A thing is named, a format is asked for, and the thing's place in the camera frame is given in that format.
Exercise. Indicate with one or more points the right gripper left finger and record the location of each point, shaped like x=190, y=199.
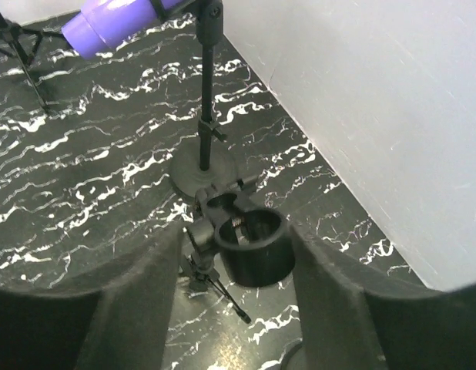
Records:
x=115, y=316

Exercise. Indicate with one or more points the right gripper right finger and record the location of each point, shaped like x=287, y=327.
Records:
x=353, y=316

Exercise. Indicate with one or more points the black round-base mic stand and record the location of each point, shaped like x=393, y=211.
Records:
x=253, y=241

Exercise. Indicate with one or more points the purple mic round-base stand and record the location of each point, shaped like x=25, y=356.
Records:
x=204, y=160

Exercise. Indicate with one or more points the purple microphone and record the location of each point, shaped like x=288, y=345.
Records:
x=102, y=25

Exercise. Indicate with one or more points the black tripod mic stand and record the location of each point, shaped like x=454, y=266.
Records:
x=10, y=46

